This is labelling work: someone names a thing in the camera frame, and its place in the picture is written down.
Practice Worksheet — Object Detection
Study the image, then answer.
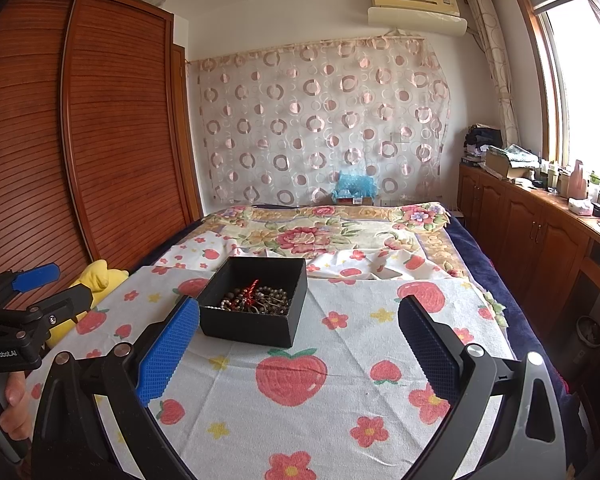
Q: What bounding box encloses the wall air conditioner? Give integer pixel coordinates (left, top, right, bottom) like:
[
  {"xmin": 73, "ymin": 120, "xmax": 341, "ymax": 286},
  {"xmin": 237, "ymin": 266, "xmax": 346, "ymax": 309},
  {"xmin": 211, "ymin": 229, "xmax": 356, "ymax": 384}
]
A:
[{"xmin": 367, "ymin": 0, "xmax": 468, "ymax": 37}]

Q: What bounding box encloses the black jewelry box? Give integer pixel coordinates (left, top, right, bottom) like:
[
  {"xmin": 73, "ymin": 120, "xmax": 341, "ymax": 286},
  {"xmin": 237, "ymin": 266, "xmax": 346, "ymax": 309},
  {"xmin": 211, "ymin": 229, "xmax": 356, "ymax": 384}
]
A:
[{"xmin": 198, "ymin": 256, "xmax": 308, "ymax": 349}]

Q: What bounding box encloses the beige window curtain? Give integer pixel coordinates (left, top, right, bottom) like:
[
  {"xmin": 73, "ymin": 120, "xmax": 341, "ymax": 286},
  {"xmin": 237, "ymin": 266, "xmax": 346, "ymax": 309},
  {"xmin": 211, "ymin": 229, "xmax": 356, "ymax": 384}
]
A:
[{"xmin": 467, "ymin": 0, "xmax": 521, "ymax": 148}]

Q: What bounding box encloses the floral blanket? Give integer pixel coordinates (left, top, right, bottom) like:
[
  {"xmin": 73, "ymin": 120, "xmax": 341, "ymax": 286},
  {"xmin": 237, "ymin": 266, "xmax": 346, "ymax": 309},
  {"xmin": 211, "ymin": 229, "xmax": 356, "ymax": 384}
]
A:
[{"xmin": 200, "ymin": 202, "xmax": 468, "ymax": 281}]

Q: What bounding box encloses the stack of dark clothes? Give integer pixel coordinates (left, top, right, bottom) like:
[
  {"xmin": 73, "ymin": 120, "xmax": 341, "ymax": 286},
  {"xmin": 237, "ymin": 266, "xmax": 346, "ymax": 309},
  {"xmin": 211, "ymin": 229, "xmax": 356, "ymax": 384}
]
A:
[{"xmin": 462, "ymin": 125, "xmax": 503, "ymax": 163}]

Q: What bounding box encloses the pearl bracelet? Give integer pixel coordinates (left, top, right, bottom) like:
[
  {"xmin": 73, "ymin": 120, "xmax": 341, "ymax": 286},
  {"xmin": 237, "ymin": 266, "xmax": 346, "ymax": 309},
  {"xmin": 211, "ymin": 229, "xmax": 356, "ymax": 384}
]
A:
[{"xmin": 219, "ymin": 284, "xmax": 293, "ymax": 315}]

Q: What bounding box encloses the yellow plush toy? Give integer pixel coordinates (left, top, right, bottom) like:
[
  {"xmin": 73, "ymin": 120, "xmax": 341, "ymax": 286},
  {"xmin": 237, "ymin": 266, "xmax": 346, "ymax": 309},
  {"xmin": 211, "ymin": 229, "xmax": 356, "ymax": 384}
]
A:
[{"xmin": 45, "ymin": 259, "xmax": 130, "ymax": 348}]

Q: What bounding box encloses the row of small bottles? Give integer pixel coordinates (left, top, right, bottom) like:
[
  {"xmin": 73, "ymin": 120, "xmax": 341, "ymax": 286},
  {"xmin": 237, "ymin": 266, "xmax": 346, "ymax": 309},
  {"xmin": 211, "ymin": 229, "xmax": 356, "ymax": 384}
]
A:
[{"xmin": 537, "ymin": 160, "xmax": 572, "ymax": 193}]

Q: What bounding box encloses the wooden wardrobe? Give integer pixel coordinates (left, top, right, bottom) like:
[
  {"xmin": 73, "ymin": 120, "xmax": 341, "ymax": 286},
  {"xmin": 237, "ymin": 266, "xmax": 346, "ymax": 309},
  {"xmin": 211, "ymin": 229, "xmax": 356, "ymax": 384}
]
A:
[{"xmin": 0, "ymin": 0, "xmax": 203, "ymax": 301}]

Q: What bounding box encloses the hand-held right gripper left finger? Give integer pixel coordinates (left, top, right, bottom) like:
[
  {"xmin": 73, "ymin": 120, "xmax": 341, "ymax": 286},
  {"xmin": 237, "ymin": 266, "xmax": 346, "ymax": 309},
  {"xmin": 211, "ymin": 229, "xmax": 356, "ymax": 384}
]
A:
[{"xmin": 31, "ymin": 296, "xmax": 201, "ymax": 480}]

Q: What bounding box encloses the blue plastic bag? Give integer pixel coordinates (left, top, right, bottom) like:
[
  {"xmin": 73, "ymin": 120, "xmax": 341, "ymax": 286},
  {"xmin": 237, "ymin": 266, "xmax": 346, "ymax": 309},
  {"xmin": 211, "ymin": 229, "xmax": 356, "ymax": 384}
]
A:
[{"xmin": 332, "ymin": 170, "xmax": 377, "ymax": 200}]

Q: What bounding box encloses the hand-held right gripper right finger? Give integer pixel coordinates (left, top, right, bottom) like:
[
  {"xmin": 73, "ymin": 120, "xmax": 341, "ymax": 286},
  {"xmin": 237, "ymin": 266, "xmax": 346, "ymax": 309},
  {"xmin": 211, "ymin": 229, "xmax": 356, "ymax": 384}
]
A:
[{"xmin": 397, "ymin": 295, "xmax": 567, "ymax": 480}]

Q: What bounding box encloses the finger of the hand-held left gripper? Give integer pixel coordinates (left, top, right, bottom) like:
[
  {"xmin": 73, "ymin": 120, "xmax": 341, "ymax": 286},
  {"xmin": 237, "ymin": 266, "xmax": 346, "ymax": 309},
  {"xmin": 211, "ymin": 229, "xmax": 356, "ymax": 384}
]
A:
[
  {"xmin": 22, "ymin": 285, "xmax": 93, "ymax": 343},
  {"xmin": 0, "ymin": 263, "xmax": 61, "ymax": 311}
]

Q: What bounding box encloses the brown bead bracelet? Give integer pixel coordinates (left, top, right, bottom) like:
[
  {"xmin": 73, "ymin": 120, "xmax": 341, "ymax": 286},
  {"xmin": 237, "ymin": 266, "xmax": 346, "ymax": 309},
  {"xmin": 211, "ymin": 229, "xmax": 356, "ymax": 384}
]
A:
[{"xmin": 221, "ymin": 286, "xmax": 253, "ymax": 313}]

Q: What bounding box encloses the circle pattern sheer curtain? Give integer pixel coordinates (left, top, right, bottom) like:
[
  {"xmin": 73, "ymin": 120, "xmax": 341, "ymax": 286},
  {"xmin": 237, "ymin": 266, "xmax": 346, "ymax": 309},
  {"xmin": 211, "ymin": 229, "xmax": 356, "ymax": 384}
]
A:
[{"xmin": 190, "ymin": 35, "xmax": 453, "ymax": 207}]

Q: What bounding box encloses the window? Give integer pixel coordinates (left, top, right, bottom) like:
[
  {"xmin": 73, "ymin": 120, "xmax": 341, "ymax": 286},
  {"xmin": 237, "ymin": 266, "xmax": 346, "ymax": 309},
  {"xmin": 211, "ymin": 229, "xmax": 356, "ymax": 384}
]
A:
[{"xmin": 510, "ymin": 0, "xmax": 600, "ymax": 191}]

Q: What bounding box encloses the wooden cabinet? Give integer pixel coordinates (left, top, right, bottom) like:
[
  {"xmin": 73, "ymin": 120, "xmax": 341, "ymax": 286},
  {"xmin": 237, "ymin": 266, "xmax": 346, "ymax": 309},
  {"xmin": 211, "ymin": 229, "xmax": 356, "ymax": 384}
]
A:
[{"xmin": 457, "ymin": 160, "xmax": 600, "ymax": 411}]

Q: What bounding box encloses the person's left hand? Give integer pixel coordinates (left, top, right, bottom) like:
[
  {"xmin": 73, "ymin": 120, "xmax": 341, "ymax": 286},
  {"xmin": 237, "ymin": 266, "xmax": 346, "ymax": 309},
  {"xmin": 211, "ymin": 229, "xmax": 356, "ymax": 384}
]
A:
[{"xmin": 0, "ymin": 374, "xmax": 34, "ymax": 442}]

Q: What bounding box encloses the strawberry print white cloth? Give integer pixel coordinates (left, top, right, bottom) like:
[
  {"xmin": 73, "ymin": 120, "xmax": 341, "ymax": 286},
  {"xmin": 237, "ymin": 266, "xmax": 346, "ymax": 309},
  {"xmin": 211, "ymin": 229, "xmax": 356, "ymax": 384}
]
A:
[{"xmin": 140, "ymin": 205, "xmax": 581, "ymax": 401}]

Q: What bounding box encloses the white strawberry print sheet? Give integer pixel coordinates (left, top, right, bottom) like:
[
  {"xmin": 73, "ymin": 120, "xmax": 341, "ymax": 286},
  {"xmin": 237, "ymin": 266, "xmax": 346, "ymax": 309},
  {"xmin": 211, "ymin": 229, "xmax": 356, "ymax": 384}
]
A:
[{"xmin": 155, "ymin": 232, "xmax": 483, "ymax": 283}]

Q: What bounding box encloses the pink bottle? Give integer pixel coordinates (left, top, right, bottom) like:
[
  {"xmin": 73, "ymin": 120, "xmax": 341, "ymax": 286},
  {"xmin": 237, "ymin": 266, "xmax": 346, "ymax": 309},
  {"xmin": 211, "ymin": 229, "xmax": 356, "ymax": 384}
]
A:
[{"xmin": 570, "ymin": 160, "xmax": 588, "ymax": 198}]

